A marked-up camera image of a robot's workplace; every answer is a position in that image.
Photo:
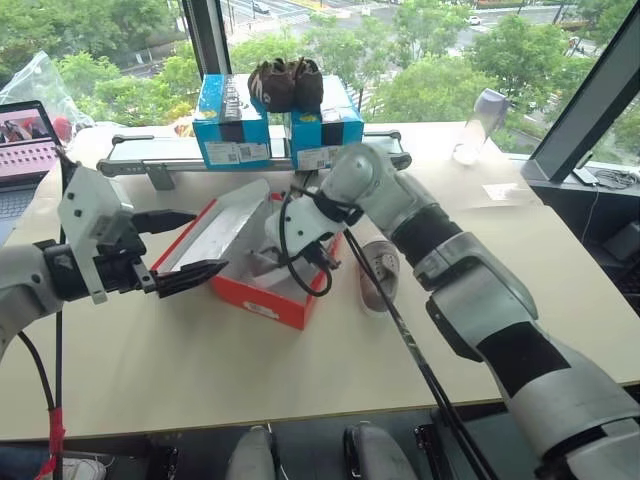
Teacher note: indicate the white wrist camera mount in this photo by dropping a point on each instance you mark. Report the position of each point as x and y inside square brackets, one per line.
[82, 210]
[300, 222]

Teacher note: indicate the laptop with lit screen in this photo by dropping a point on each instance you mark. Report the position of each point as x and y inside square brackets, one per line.
[22, 150]

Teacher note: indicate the clear plastic bag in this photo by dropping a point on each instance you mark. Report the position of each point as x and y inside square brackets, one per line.
[45, 85]

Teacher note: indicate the dark window frame post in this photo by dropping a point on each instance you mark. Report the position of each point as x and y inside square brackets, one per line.
[205, 35]

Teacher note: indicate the grey white shoe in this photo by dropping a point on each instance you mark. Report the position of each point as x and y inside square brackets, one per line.
[377, 275]

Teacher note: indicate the orange shoebox with hinged lid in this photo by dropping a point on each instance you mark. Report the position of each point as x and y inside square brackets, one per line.
[260, 305]

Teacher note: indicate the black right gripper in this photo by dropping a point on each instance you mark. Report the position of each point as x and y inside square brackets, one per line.
[322, 254]

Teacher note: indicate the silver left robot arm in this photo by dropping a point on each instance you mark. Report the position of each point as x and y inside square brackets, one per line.
[25, 285]

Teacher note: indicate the brown shoe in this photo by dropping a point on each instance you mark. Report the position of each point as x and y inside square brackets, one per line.
[309, 82]
[272, 85]

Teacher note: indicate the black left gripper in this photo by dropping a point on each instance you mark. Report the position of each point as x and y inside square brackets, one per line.
[122, 275]

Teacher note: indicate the dark rounded grey shape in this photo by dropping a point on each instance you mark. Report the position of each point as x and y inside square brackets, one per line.
[252, 455]
[375, 452]

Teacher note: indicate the blue shoebox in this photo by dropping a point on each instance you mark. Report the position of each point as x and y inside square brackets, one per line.
[320, 135]
[225, 137]

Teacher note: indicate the black box device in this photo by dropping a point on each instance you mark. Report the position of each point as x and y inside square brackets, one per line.
[622, 242]

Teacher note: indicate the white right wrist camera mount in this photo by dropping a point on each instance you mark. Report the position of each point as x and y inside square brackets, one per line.
[300, 222]

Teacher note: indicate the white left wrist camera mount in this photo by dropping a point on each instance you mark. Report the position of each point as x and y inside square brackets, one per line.
[82, 210]

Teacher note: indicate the small red object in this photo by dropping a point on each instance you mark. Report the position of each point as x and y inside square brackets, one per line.
[62, 130]

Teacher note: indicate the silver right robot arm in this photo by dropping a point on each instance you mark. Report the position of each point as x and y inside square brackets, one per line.
[480, 300]

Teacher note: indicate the clear bottle with purple lid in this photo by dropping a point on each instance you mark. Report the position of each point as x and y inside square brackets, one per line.
[475, 130]

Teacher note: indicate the grey conveyor belt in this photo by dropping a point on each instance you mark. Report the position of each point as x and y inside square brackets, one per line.
[150, 162]

